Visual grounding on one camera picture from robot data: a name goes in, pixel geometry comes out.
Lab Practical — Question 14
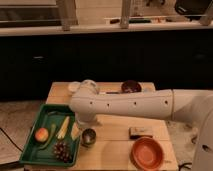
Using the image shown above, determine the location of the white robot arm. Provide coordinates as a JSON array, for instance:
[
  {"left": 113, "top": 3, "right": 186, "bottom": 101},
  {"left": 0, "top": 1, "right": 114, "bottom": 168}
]
[{"left": 68, "top": 80, "right": 213, "bottom": 171}]

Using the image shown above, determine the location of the dark brown bowl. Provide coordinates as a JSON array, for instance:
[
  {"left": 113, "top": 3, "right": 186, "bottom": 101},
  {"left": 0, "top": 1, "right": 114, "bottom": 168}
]
[{"left": 121, "top": 80, "right": 142, "bottom": 93}]

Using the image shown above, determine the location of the white cup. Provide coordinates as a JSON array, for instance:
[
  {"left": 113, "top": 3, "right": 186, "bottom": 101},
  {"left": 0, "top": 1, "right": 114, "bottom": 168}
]
[{"left": 68, "top": 81, "right": 80, "bottom": 93}]

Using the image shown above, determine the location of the pale toy cheese wedge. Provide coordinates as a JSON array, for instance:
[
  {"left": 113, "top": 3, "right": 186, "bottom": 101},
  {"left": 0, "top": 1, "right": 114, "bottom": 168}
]
[{"left": 70, "top": 123, "right": 79, "bottom": 140}]

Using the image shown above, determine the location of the small metal cup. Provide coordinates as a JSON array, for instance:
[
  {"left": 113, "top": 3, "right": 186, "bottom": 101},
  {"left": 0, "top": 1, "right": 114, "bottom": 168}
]
[{"left": 82, "top": 128, "right": 96, "bottom": 147}]

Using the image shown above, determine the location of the small brown wooden block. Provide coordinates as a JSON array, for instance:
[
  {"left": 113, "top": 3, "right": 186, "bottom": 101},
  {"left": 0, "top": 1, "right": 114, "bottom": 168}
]
[{"left": 129, "top": 127, "right": 153, "bottom": 139}]

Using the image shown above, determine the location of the green plastic tray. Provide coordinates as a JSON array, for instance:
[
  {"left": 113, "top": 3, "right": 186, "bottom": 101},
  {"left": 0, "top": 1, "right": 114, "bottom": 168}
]
[{"left": 19, "top": 104, "right": 80, "bottom": 167}]

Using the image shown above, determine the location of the green toy bean pod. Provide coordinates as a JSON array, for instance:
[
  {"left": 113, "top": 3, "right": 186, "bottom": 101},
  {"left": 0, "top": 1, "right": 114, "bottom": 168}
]
[{"left": 39, "top": 124, "right": 57, "bottom": 150}]

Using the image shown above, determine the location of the dark toy grape bunch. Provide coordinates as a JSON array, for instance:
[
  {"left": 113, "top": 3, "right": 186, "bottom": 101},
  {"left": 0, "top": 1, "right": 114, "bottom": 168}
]
[{"left": 53, "top": 141, "right": 72, "bottom": 163}]

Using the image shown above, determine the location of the orange plastic bowl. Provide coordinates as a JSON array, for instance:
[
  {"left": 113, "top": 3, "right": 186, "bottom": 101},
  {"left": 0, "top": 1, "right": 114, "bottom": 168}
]
[{"left": 131, "top": 137, "right": 164, "bottom": 171}]

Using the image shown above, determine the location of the red yellow toy apple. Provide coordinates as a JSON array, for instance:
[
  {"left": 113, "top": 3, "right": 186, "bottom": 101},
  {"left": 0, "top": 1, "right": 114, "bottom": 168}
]
[{"left": 35, "top": 127, "right": 49, "bottom": 142}]

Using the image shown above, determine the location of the black cable on floor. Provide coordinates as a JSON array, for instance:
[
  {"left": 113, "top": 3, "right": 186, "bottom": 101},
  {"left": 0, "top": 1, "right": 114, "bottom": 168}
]
[{"left": 0, "top": 127, "right": 24, "bottom": 153}]

